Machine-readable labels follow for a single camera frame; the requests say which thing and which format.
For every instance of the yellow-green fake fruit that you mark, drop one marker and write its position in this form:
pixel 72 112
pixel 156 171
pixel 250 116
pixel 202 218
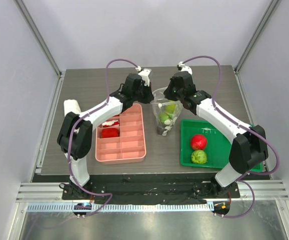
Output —
pixel 164 118

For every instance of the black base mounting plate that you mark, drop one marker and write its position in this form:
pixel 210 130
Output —
pixel 148 177

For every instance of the yellow-green fake pear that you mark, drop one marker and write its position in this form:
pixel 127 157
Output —
pixel 170 108

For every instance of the left aluminium frame post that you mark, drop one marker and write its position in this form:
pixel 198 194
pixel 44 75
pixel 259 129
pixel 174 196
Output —
pixel 37 35

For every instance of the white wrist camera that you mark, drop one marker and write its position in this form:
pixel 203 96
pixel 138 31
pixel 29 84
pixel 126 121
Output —
pixel 145 75
pixel 181 67

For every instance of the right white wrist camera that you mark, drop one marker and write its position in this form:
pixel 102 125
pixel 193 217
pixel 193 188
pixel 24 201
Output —
pixel 181 67

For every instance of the pink divided organizer tray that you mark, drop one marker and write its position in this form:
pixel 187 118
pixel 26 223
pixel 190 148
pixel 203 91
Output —
pixel 130 146

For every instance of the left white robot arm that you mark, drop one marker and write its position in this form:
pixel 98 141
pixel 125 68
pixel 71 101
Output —
pixel 75 135

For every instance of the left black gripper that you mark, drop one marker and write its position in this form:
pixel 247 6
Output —
pixel 149 97

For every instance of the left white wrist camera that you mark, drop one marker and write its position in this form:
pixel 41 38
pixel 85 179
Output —
pixel 145 75

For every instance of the white crumpled cloth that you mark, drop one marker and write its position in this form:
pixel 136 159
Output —
pixel 71 105

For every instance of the red fake apple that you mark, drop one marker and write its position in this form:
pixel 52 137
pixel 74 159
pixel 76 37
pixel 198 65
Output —
pixel 198 142

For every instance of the green fake apple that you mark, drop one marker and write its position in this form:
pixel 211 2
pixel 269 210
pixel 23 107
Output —
pixel 199 157

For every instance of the red fabric item bottom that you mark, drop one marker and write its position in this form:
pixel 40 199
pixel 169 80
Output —
pixel 109 133

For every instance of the green plastic tray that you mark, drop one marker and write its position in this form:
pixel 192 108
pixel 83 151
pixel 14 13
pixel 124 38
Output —
pixel 217 148

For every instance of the white slotted cable duct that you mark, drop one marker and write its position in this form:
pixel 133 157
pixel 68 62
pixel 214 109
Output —
pixel 119 208

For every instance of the clear polka dot zip bag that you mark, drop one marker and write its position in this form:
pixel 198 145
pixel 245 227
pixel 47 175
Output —
pixel 158 106

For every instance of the red white fabric item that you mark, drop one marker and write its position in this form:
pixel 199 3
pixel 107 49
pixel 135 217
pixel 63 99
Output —
pixel 110 123

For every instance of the aluminium frame post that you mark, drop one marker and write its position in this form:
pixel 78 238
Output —
pixel 265 19
pixel 37 35

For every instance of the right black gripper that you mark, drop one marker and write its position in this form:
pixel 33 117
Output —
pixel 172 91

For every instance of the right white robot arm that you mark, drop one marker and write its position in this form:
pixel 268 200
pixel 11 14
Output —
pixel 248 146

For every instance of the right aluminium frame post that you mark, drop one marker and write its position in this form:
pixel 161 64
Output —
pixel 265 19

